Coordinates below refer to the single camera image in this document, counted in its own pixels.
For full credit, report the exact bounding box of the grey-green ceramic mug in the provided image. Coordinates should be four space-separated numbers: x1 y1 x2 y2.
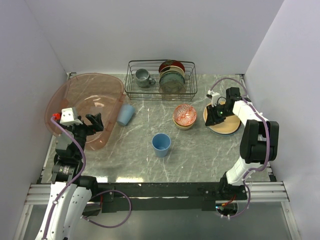
133 68 156 88

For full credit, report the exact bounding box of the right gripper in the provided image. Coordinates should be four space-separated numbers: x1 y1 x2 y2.
205 102 235 127

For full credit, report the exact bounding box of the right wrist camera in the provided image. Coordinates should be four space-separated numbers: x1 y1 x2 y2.
206 90 221 107

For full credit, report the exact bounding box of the blue upright plastic cup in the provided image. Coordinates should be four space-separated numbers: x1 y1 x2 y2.
151 133 171 158

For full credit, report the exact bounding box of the yellow bear plate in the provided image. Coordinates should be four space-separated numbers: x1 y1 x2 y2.
212 115 242 129

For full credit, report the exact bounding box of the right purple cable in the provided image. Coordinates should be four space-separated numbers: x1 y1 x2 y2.
207 77 272 220

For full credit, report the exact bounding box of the cream yellow plate in rack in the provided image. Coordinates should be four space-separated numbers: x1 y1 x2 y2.
159 66 185 78

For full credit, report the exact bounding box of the black wire dish rack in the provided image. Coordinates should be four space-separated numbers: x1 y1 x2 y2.
124 59 198 101

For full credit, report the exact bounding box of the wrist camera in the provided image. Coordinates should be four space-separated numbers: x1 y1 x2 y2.
52 107 83 126
206 90 221 107

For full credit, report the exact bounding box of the blue bottom plate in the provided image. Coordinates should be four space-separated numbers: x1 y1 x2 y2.
207 125 241 136

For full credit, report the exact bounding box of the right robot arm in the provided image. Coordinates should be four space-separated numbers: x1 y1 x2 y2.
205 87 279 200

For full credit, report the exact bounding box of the pink transparent plastic bin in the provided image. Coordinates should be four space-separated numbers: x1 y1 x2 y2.
44 73 126 151

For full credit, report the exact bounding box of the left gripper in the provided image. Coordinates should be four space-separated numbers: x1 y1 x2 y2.
56 112 103 159

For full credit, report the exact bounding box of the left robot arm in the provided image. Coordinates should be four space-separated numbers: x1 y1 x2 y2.
36 108 104 240

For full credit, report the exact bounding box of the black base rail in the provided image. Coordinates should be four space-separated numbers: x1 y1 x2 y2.
79 180 248 213

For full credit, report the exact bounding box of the red patterned bowl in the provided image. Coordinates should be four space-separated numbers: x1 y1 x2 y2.
173 103 197 126

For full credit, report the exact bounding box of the light blue cup lying down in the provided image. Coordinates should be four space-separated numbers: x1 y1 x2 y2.
116 104 135 126

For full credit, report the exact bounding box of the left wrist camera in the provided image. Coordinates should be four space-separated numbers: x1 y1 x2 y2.
52 107 83 126

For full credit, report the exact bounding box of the red floral plate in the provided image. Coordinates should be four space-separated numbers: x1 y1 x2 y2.
158 59 186 73

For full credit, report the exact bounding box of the aluminium frame rail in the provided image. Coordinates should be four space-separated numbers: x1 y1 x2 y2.
13 181 297 240

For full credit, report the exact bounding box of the clear glass plate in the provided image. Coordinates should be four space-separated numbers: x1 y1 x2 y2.
159 80 187 99

